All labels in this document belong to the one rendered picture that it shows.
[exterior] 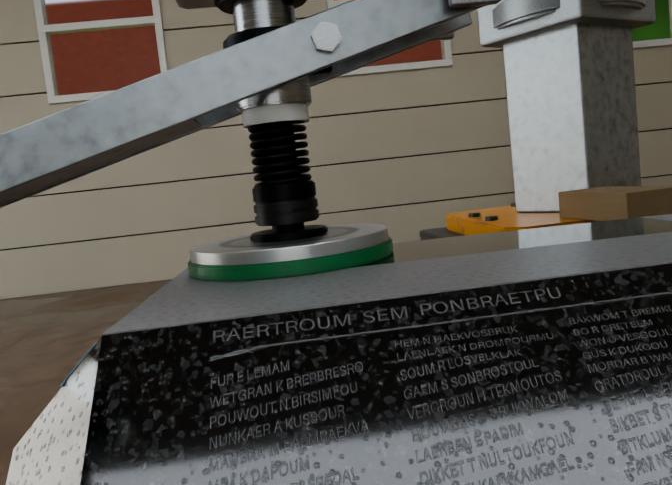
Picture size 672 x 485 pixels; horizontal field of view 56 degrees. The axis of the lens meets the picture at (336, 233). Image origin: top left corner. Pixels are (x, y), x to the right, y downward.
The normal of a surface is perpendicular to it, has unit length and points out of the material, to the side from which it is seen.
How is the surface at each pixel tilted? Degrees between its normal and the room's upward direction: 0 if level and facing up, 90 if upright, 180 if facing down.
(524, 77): 90
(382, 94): 90
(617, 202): 90
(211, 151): 90
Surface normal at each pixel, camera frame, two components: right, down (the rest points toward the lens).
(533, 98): -0.82, 0.14
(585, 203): -0.97, 0.12
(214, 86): 0.10, 0.08
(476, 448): 0.00, -0.64
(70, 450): -0.71, -0.39
